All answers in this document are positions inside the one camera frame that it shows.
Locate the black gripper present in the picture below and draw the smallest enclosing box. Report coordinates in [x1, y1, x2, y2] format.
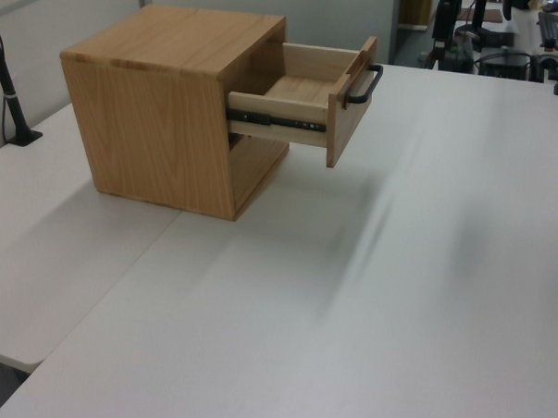
[430, 0, 457, 69]

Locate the wooden drawer with black handle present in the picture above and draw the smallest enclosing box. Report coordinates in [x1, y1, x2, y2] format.
[224, 29, 386, 172]

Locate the wooden background cabinet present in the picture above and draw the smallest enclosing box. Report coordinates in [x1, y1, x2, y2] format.
[399, 0, 431, 28]

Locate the black monitor stand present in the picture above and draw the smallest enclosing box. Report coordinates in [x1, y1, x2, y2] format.
[454, 0, 519, 50]

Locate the black computer box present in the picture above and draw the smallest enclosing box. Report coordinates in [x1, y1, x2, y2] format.
[478, 48, 532, 81]

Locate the black keyboard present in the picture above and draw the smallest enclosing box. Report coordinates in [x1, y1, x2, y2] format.
[535, 10, 558, 52]

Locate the wooden cabinet box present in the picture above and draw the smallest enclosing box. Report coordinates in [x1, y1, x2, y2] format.
[53, 0, 297, 224]

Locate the black camera stand pole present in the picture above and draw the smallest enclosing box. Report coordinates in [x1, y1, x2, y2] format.
[0, 14, 49, 149]

